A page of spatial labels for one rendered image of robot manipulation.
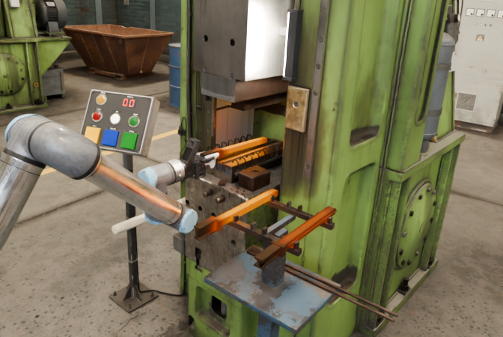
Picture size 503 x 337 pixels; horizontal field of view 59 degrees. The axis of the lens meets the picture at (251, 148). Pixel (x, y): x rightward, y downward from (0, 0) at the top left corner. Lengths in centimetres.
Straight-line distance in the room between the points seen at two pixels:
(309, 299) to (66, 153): 92
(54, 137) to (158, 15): 946
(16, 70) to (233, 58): 504
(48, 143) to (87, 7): 1003
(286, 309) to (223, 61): 96
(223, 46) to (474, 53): 528
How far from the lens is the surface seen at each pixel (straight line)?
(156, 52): 866
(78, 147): 125
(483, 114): 685
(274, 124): 230
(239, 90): 179
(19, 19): 665
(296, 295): 161
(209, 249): 207
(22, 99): 671
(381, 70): 198
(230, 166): 188
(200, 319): 236
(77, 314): 272
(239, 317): 213
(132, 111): 217
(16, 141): 135
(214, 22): 182
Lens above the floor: 170
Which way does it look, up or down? 20 degrees down
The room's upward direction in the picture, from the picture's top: 3 degrees clockwise
